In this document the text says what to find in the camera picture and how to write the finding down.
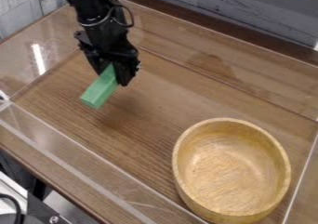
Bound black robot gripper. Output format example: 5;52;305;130
74;15;140;86

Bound green rectangular block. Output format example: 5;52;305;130
80;64;117;108

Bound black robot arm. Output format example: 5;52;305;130
65;0;140;86

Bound brown wooden bowl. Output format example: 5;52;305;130
171;117;291;224

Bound clear acrylic wall panels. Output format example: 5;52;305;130
0;0;318;224

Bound black cable at bottom left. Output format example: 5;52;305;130
0;193;24;224

